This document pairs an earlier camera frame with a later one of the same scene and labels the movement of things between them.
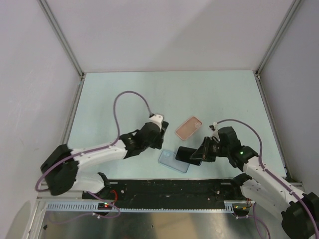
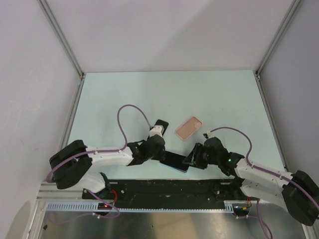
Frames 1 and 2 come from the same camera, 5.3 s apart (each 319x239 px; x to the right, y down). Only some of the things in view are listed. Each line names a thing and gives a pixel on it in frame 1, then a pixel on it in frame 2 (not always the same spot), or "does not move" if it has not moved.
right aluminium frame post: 289,14 does not move
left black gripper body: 155,143 → 157,156
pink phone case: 189,128 does not move
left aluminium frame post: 50,16 does not move
